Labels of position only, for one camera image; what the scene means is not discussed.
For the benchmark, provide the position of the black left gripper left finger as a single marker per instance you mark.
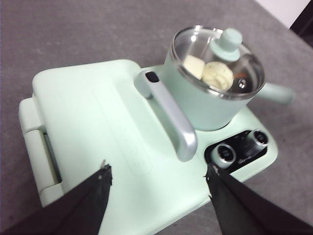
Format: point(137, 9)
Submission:
point(78, 213)

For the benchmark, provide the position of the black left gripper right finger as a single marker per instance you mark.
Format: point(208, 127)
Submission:
point(244, 213)

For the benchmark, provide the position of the twisted bun with green flecks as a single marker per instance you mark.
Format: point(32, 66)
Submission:
point(217, 76)

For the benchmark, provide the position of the plain white steamed bun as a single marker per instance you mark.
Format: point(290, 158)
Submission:
point(193, 67)

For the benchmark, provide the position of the glass pot lid green knob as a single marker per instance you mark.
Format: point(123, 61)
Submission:
point(227, 41)

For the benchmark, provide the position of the silver control knob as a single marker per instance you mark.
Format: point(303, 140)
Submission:
point(259, 139)
point(226, 153)

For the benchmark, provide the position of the mint green breakfast maker base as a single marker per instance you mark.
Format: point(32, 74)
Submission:
point(270, 149)

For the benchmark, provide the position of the mint green hinged grill lid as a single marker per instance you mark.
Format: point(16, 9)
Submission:
point(97, 110)

